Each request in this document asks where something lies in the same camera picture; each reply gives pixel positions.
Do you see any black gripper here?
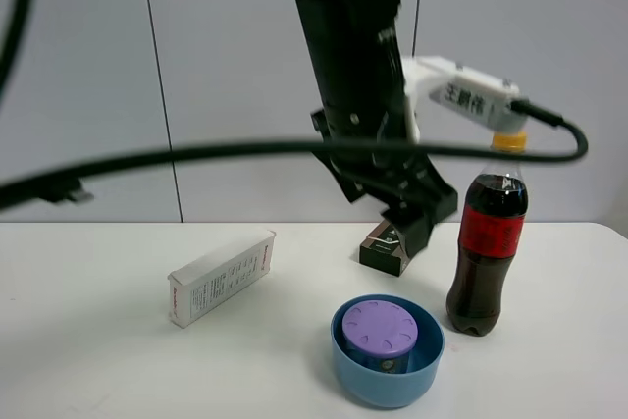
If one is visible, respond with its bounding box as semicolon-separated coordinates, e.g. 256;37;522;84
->
309;107;459;260

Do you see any purple lidded round container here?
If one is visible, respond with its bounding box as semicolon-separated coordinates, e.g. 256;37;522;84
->
341;299;419;374

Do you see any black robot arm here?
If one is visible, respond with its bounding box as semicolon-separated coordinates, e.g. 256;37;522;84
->
295;0;457;257

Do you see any small black box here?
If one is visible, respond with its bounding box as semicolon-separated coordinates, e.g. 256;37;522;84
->
358;221;410;277

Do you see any cola bottle yellow cap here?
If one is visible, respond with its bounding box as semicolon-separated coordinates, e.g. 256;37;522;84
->
445;161;529;337

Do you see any blue plastic bowl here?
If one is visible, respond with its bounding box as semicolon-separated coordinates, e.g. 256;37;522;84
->
331;294;445;409

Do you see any white rectangular carton box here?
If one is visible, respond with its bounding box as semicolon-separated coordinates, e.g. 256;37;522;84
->
168;230;276;329

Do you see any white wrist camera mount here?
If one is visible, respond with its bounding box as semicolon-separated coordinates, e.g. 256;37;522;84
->
401;56;527;143

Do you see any black camera cable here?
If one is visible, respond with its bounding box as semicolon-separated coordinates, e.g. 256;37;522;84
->
0;98;590;212

